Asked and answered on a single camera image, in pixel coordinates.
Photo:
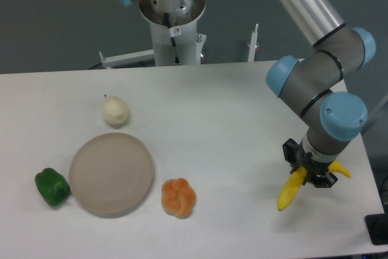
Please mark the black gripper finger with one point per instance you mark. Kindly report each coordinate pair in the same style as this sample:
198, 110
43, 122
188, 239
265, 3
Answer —
324, 181
290, 149

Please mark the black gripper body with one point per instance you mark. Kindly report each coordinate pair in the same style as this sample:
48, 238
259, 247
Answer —
313, 166

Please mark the yellow banana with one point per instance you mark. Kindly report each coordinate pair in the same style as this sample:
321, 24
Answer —
299, 177

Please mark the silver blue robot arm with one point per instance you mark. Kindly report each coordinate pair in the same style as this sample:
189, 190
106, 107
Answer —
333, 119

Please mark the beige round plate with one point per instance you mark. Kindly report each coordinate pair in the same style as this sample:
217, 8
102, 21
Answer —
111, 174

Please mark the black device at edge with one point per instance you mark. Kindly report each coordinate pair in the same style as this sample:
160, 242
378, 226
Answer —
377, 228

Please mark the orange knotted bread roll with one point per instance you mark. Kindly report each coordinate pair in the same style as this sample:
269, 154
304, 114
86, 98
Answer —
178, 198

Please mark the white pear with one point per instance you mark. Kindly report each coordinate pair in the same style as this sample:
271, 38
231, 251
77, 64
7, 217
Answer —
115, 111

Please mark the green bell pepper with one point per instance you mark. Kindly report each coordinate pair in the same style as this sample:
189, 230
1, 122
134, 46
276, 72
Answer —
52, 186

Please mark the white metal bracket right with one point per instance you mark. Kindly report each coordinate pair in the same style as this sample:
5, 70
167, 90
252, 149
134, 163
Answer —
253, 44

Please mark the white metal bracket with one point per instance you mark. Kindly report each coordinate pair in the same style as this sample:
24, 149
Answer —
128, 60
253, 44

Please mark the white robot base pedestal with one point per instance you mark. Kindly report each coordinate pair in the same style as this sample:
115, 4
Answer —
173, 28

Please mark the white metal bracket left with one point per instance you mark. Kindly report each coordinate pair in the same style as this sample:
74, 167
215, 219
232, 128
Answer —
128, 60

